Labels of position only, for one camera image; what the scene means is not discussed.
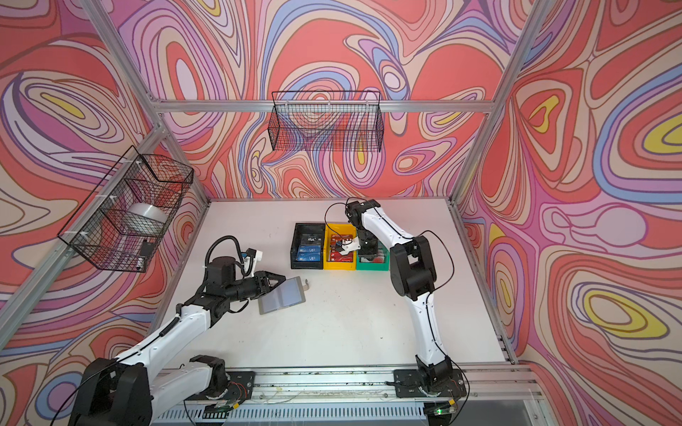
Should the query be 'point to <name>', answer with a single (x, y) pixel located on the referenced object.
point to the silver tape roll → (144, 219)
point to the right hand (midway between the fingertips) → (377, 256)
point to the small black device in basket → (146, 248)
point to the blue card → (309, 253)
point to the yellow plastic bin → (334, 234)
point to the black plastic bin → (306, 233)
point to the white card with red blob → (375, 260)
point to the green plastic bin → (368, 266)
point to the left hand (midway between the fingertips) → (285, 279)
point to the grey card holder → (289, 293)
